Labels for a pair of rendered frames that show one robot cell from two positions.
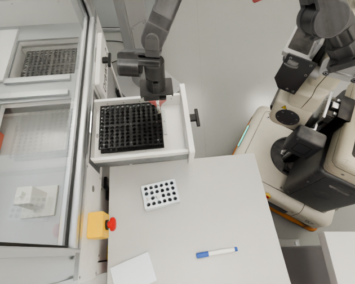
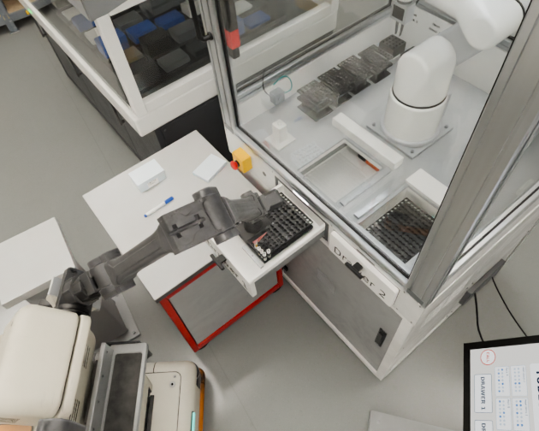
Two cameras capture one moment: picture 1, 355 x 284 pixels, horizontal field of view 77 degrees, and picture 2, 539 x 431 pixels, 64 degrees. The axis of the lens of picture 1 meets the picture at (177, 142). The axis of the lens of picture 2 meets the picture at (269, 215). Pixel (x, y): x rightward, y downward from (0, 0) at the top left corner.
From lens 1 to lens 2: 1.31 m
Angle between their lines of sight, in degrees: 59
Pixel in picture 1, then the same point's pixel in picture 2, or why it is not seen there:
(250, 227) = (138, 236)
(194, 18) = not seen: outside the picture
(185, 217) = not seen: hidden behind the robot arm
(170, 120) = (248, 262)
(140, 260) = (210, 174)
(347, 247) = (54, 265)
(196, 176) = (200, 247)
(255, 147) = (167, 419)
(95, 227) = (239, 153)
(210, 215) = not seen: hidden behind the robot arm
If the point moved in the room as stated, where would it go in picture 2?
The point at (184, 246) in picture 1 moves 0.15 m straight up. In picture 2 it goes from (184, 198) to (175, 175)
